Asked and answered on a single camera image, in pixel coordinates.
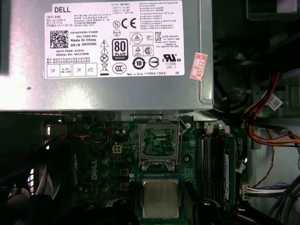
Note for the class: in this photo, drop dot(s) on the black RAM slot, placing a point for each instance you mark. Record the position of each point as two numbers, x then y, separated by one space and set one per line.
218 164
202 164

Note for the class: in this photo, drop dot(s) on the metal socket cover frame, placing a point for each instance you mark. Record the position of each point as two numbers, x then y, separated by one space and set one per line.
159 123

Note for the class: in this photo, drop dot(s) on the green motherboard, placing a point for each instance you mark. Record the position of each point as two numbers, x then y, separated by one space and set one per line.
131 140

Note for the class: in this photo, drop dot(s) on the black open PC case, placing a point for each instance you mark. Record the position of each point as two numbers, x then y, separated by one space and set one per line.
262 164

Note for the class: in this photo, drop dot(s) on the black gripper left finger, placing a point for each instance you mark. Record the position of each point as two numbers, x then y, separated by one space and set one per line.
126 213

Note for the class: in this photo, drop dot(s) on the CPU with silver top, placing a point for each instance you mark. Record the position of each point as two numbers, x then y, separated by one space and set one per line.
160 197

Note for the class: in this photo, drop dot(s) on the white four-pin power socket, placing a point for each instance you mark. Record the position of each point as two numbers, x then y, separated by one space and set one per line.
117 149

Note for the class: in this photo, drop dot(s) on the green RAM stick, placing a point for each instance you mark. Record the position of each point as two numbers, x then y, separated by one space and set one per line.
229 168

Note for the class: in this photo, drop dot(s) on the grey power supply white label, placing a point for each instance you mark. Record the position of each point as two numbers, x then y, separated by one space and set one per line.
93 93

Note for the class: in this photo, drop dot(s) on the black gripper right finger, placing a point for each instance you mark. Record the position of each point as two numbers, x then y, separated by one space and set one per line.
211 211

